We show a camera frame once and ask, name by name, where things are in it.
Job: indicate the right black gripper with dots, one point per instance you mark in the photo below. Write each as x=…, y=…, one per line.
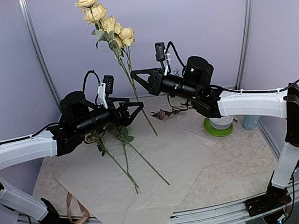
x=154, y=84

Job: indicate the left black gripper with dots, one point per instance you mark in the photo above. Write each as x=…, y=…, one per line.
x=124, y=119

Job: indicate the white pink flower stem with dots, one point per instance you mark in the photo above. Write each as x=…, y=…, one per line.
x=109, y=128

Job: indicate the white rose stem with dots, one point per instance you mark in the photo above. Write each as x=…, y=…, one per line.
x=122, y=134

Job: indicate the pink rose stem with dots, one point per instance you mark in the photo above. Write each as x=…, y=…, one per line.
x=97, y=137

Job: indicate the yellow rose bunch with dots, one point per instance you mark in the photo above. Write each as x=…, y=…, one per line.
x=109, y=30

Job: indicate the pink wrapping paper sheet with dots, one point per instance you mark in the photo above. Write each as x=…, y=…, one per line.
x=106, y=192

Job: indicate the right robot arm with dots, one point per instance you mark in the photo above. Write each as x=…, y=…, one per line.
x=216, y=102

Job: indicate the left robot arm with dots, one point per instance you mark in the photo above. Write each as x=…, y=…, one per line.
x=79, y=117

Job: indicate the dried mauve flower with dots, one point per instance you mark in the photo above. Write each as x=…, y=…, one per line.
x=163, y=114

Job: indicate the white ceramic bowl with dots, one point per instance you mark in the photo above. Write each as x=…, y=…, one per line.
x=221, y=123

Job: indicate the green plate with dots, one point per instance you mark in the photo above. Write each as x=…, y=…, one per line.
x=210, y=129

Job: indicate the light blue cup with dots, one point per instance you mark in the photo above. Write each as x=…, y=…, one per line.
x=250, y=122

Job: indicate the tan ribbon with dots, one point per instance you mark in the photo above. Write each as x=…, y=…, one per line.
x=76, y=212

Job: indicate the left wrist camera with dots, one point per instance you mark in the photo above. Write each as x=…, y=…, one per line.
x=104, y=90

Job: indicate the right aluminium frame post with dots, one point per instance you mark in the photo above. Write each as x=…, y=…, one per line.
x=245, y=43

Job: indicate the aluminium frame post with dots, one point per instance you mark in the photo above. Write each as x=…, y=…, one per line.
x=245, y=43
x=38, y=52

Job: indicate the left aluminium frame post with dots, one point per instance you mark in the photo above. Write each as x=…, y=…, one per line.
x=38, y=52

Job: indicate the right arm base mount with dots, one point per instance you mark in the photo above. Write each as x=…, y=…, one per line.
x=274, y=197

